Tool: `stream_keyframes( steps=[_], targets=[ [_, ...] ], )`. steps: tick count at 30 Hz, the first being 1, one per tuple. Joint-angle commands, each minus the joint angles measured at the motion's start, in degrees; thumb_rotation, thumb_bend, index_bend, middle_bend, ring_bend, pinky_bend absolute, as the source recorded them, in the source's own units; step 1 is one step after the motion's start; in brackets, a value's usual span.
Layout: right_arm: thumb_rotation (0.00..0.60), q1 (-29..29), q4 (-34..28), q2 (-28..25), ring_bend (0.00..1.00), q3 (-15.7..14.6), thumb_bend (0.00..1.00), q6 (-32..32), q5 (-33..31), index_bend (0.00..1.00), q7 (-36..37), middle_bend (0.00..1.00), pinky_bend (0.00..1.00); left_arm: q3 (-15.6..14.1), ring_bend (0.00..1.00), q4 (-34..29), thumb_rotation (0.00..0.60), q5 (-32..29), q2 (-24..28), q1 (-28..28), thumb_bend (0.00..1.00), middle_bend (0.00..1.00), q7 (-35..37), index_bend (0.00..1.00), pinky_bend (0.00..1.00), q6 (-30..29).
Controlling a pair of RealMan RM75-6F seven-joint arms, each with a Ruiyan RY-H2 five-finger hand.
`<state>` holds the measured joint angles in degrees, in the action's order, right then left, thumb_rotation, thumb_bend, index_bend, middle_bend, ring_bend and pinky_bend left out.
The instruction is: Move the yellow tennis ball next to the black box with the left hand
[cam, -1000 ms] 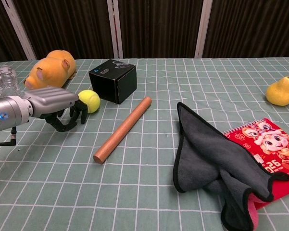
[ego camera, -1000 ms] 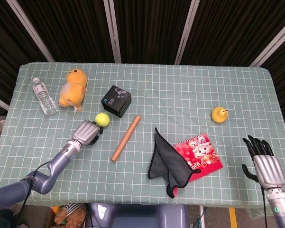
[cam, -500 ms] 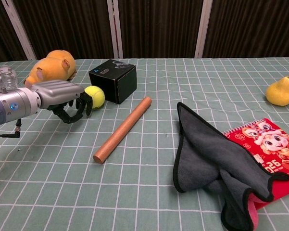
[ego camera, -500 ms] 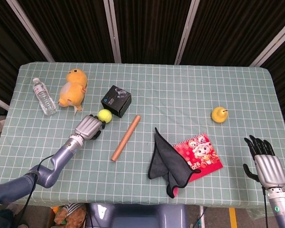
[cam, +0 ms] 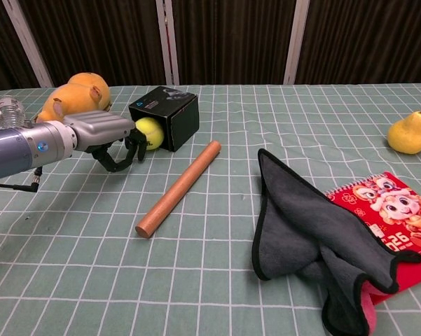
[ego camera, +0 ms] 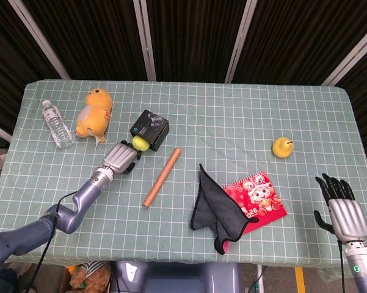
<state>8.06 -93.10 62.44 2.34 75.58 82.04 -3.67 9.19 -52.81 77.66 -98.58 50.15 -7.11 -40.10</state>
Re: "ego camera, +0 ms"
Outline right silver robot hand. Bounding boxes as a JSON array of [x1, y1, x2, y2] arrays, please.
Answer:
[[313, 173, 367, 245]]

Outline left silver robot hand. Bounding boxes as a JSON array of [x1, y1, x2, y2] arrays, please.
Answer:
[[102, 140, 142, 176]]

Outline yellow-green small ball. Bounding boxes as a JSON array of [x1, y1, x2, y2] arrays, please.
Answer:
[[132, 136, 150, 153]]

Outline black cardboard box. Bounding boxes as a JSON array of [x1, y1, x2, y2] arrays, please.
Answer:
[[129, 109, 170, 152]]

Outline orange plush toy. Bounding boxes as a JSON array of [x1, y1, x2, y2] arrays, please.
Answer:
[[74, 87, 114, 144]]

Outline wooden rolling pin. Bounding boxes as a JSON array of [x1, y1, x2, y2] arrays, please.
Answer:
[[142, 147, 183, 209]]

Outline clear plastic water bottle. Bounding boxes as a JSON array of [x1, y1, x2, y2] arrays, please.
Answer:
[[42, 99, 74, 150]]

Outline red cartoon desk calendar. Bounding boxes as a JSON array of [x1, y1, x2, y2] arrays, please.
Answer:
[[222, 170, 288, 236]]

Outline green checked tablecloth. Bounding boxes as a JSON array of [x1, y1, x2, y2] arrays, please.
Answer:
[[0, 79, 367, 271]]

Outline yellow pear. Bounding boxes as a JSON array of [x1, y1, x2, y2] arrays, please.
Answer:
[[272, 137, 294, 159]]

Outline grey microfibre cloth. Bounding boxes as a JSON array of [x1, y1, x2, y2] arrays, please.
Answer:
[[190, 163, 260, 256]]

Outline plush toys under table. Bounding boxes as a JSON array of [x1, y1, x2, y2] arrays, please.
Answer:
[[64, 261, 112, 293]]

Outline blue-grey robot torso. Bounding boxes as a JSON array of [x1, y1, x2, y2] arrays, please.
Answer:
[[111, 261, 242, 293]]

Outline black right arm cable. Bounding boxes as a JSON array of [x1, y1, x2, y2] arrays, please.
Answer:
[[336, 239, 346, 293]]

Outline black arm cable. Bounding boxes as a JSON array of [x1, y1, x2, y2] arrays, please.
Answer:
[[336, 239, 346, 293], [26, 190, 80, 293]]

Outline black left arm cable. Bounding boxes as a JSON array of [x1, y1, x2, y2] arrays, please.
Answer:
[[26, 190, 80, 293]]

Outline white partition frame post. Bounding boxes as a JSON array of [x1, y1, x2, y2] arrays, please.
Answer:
[[7, 0, 71, 81], [321, 20, 367, 87], [133, 0, 157, 82], [224, 0, 258, 84]]

